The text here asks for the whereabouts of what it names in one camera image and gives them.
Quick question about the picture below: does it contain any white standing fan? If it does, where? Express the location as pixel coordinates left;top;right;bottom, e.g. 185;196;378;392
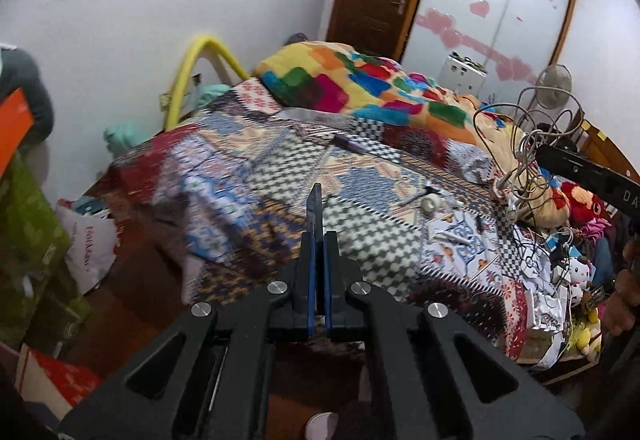
535;64;573;109

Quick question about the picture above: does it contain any white tape roll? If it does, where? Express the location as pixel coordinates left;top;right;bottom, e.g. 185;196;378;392
420;193;442;215

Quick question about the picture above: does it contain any red plush toy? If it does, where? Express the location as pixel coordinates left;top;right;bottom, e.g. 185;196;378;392
561;181;608;227

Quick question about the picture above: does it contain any person's right hand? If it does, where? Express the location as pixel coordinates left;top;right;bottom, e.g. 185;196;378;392
602;241;639;336

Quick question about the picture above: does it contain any white cable bundle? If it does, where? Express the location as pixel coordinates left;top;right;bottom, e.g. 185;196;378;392
470;85;591;225

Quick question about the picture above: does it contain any colourful fleece blanket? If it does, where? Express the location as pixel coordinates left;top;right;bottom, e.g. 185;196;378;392
255;41;570;229

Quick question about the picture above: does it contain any green patterned bag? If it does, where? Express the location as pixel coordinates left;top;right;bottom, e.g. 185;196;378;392
0;154;91;358

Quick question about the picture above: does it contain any white sliding wardrobe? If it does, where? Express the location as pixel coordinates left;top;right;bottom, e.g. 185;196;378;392
401;0;574;103

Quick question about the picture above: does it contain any grey marker pen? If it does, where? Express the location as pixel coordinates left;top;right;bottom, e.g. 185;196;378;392
398;186;439;206

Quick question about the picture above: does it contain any white shopping bag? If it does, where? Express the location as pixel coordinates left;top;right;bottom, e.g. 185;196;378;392
55;196;119;295

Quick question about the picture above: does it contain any purple cylinder bottle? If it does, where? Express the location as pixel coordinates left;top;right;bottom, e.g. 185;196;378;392
332;134;369;155

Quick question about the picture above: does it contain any yellow hoop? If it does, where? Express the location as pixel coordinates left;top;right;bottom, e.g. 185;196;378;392
162;34;252;133

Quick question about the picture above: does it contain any orange box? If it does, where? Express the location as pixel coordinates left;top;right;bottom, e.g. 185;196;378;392
0;88;35;175

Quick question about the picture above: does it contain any clear black-capped pen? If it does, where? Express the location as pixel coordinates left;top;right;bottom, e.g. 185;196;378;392
475;215;484;235

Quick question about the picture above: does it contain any patchwork patterned bedsheet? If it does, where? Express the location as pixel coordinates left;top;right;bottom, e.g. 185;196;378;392
104;80;572;363

